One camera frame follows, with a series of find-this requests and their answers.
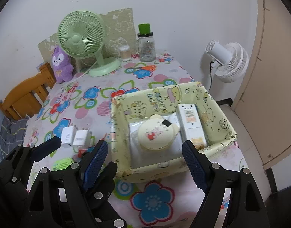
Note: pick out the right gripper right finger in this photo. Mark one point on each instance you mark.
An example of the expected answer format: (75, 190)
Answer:
(246, 207)

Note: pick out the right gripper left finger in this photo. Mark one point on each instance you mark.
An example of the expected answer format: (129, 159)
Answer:
(60, 198)

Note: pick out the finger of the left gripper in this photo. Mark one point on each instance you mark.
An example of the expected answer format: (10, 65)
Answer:
(46, 148)
(104, 184)

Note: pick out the white 45W charger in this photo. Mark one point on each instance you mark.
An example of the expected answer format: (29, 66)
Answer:
(67, 136)

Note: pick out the cream bear compact mirror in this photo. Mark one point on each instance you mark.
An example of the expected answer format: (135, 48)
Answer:
(157, 133)

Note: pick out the white power strip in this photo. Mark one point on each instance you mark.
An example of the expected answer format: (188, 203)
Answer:
(190, 126)

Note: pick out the green perforated device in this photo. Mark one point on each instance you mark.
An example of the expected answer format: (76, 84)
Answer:
(62, 164)

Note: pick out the grey plaid bedding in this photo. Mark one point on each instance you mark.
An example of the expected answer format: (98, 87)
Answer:
(12, 134)

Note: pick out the small white charger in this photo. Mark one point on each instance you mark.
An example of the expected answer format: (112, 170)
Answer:
(82, 139)

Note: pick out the wooden chair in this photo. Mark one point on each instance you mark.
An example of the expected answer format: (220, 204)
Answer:
(25, 99)

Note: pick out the floral tablecloth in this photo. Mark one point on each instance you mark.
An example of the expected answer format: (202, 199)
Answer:
(86, 104)

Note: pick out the yellow cartoon paper box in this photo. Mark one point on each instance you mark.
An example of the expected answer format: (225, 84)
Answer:
(163, 100)

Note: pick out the purple plush toy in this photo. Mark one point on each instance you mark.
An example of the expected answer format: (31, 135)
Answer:
(61, 65)

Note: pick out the beige door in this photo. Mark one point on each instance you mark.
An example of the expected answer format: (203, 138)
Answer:
(263, 102)

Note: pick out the green desk fan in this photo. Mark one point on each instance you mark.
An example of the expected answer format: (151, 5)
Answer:
(81, 34)

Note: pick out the cotton swab container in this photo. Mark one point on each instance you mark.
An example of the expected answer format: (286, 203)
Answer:
(125, 52)

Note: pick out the white standing fan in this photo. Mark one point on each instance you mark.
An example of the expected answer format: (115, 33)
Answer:
(229, 62)

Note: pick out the glass mason jar green lid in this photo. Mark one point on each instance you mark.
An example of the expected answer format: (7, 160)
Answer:
(146, 43)

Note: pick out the orange handled scissors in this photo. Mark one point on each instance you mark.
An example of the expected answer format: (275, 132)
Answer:
(149, 68)

